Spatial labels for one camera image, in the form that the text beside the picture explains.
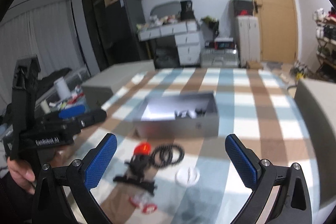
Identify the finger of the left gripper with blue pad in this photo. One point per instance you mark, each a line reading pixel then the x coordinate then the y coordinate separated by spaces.
pixel 72 112

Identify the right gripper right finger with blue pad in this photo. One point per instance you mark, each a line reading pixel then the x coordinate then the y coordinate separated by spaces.
pixel 260 179

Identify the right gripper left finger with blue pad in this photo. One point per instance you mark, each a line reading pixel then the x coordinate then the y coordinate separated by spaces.
pixel 85 174

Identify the red round hair accessory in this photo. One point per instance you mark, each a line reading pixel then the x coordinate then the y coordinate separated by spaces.
pixel 142 149

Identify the small red clear clip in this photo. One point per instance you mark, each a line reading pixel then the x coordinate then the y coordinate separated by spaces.
pixel 138 200

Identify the white round pin badge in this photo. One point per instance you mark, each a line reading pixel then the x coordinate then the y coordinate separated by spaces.
pixel 187 176

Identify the red white round badge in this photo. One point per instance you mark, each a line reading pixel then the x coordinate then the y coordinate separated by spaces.
pixel 148 208

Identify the person's left hand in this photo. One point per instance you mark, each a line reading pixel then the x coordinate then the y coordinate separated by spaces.
pixel 22 174

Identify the white cylinder humidifier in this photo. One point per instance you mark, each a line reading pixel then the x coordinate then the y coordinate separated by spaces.
pixel 62 89

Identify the grey cabinet left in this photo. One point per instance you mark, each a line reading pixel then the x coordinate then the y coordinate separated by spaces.
pixel 99 88

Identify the grey cabinet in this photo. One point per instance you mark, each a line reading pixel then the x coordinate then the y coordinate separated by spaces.
pixel 316 102
pixel 99 88

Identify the plaid tablecloth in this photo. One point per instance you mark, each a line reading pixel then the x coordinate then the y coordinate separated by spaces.
pixel 253 105

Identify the silver open cardboard box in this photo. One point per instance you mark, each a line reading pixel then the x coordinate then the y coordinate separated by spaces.
pixel 185 115

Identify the black refrigerator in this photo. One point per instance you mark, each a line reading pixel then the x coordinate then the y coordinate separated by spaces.
pixel 112 29

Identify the grey cabinet right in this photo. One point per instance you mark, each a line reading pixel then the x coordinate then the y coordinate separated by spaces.
pixel 316 102

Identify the small cardboard box floor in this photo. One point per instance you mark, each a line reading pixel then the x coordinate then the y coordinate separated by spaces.
pixel 254 65

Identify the silver flat suitcase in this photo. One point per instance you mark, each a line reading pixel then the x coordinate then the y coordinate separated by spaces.
pixel 226 58

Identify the black box with display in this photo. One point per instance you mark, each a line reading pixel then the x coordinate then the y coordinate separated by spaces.
pixel 221 44

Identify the white drawer desk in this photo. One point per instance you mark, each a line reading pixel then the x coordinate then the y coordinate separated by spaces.
pixel 187 37

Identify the white upright suitcase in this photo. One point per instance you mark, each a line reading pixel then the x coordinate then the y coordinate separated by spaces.
pixel 247 38

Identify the wooden shoe rack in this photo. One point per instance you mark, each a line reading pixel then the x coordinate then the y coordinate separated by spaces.
pixel 325 35

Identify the stack of shoe boxes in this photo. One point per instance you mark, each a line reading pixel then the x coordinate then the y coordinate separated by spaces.
pixel 242 7

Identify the wooden door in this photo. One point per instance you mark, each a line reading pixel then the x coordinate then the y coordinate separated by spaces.
pixel 278 28

